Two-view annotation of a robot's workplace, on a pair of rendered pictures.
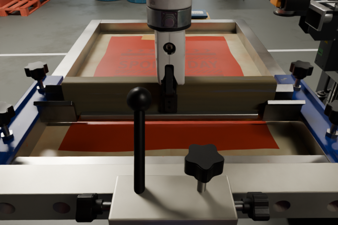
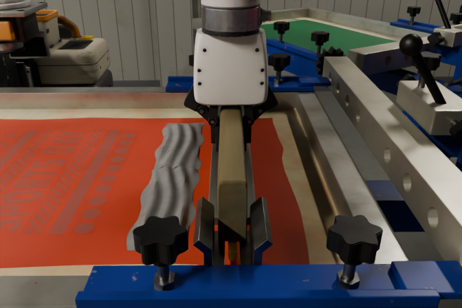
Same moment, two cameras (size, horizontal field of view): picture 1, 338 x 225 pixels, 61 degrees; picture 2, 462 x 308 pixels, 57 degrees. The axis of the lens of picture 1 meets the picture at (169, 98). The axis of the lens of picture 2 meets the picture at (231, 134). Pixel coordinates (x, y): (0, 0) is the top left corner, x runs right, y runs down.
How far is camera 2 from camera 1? 0.74 m
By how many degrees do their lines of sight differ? 77
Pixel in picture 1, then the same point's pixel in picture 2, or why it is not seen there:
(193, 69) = (78, 149)
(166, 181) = (424, 95)
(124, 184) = (441, 107)
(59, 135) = not seen: hidden behind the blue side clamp
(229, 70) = (100, 124)
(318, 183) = (361, 78)
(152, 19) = (251, 22)
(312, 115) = not seen: hidden behind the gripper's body
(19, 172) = (448, 192)
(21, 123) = (302, 278)
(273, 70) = (146, 90)
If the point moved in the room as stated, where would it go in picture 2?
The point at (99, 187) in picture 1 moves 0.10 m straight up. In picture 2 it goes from (427, 144) to (445, 67)
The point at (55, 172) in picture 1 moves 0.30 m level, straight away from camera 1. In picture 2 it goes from (428, 169) to (179, 260)
